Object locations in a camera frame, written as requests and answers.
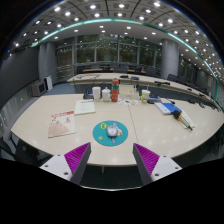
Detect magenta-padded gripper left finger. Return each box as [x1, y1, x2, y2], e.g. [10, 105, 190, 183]
[39, 142, 92, 185]

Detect silver computer mouse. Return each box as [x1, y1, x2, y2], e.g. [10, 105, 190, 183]
[106, 122, 120, 138]

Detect white standing panel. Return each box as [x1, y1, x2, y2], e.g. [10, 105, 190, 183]
[44, 75, 54, 92]

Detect red bottle with green band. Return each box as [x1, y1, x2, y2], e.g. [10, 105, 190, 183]
[111, 78, 120, 103]

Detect colourful printed leaflet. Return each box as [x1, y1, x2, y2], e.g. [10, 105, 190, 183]
[118, 98, 139, 107]

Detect white lidded mug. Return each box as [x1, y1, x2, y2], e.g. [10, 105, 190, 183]
[101, 86, 112, 103]

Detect red and white brochure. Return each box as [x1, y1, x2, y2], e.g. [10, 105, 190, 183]
[47, 110, 77, 139]

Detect beige cardboard box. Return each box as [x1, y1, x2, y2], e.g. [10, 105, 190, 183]
[119, 83, 140, 101]

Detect green printed paper cup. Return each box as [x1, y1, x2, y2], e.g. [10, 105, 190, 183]
[140, 89, 151, 104]

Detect teal round mouse pad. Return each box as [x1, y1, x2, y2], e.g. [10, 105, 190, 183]
[92, 120, 129, 147]

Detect white paper cup stack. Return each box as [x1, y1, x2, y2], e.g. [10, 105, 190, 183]
[91, 86, 102, 102]

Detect blue and white book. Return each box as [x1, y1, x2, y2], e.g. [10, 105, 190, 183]
[154, 102, 183, 116]

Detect white booklet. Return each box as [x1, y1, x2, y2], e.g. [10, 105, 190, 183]
[73, 99, 97, 116]

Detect dark office chairs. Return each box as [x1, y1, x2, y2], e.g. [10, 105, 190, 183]
[76, 63, 214, 108]

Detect ceiling lights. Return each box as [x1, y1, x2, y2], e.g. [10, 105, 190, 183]
[13, 0, 224, 81]

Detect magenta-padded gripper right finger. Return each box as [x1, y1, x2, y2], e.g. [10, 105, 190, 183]
[132, 143, 183, 185]

